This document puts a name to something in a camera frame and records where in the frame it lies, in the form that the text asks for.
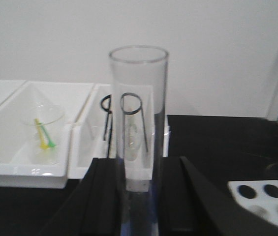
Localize black wire tripod stand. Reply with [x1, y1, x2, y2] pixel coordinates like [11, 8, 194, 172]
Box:
[100, 92, 149, 158]

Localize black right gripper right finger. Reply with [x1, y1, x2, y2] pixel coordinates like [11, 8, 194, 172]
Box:
[159, 155, 278, 236]

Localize right white storage bin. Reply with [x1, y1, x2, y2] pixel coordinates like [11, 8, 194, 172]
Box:
[67, 83, 171, 192]

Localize yellow green plastic droppers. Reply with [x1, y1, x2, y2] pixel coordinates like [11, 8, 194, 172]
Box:
[34, 118, 56, 150]

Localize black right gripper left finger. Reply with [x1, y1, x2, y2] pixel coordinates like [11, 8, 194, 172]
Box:
[40, 158, 120, 236]

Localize clear glass test tube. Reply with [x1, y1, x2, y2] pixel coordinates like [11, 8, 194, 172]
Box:
[109, 45, 169, 236]

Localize middle white storage bin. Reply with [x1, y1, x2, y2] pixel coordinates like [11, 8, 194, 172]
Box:
[0, 81, 95, 188]

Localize glass beaker in middle bin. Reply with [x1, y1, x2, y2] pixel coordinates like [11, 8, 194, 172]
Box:
[21, 104, 64, 165]

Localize white test tube rack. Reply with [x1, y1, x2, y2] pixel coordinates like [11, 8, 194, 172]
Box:
[227, 180, 278, 226]

